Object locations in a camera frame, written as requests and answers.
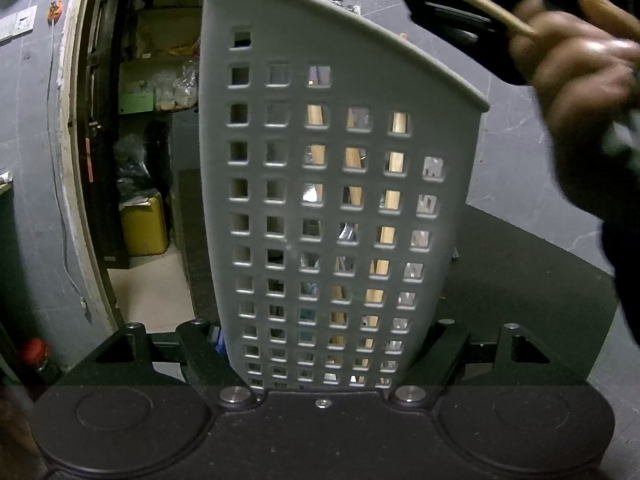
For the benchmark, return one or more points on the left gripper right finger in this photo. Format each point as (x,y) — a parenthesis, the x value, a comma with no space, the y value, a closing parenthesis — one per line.
(437,366)

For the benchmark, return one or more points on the white wall switch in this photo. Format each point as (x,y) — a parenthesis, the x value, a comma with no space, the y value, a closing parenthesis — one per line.
(18,24)

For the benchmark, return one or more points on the wall faucet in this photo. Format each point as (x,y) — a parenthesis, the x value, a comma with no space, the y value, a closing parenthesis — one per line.
(354,8)

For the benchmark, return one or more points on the white perforated utensil basket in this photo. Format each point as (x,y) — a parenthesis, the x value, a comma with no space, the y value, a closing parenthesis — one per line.
(261,63)

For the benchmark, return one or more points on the red capped bottle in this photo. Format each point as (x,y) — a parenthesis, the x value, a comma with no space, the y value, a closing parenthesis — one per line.
(36,353)

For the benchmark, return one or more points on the orange wall plug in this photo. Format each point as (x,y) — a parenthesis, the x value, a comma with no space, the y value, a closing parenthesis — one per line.
(55,12)

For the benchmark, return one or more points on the green box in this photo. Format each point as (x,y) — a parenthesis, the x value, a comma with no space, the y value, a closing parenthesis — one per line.
(137,102)

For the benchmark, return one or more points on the right hand of person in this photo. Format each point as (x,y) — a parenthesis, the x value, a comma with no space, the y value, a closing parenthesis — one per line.
(583,70)

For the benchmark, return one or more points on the yellow container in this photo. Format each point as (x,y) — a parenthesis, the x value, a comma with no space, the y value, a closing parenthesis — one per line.
(144,225)

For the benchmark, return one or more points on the door frame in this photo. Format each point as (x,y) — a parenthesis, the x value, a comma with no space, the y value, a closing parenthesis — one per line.
(77,246)

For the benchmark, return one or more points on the wooden chopstick purple band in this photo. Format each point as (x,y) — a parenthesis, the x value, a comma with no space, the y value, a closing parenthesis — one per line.
(317,151)

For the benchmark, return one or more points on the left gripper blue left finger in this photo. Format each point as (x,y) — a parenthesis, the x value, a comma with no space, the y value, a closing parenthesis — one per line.
(207,371)

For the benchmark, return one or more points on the wooden chopstick plain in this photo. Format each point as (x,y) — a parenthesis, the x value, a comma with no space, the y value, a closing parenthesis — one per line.
(390,201)

